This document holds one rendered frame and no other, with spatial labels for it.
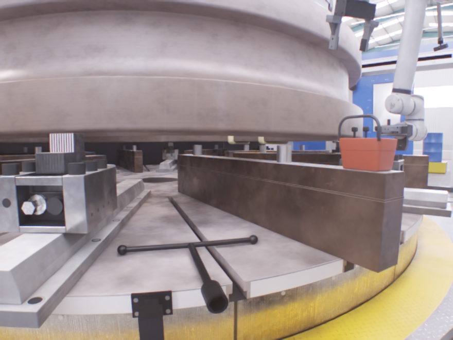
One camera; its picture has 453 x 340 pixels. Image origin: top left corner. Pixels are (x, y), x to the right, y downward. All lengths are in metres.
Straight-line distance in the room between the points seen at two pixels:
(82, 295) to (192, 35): 1.36
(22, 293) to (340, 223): 1.13
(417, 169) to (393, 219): 2.41
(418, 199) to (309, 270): 1.35
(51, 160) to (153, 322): 0.74
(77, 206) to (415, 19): 1.55
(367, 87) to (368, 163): 5.54
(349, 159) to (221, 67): 0.89
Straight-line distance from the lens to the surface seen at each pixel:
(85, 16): 1.81
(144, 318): 0.86
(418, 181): 3.62
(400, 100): 1.42
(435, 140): 10.00
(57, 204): 1.22
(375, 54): 6.63
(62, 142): 1.37
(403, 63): 1.46
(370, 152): 1.17
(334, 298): 1.43
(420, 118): 1.56
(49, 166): 1.27
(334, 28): 0.99
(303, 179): 1.40
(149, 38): 1.69
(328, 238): 1.33
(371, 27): 1.09
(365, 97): 6.66
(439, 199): 2.37
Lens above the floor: 0.78
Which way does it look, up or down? 5 degrees down
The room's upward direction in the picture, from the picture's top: straight up
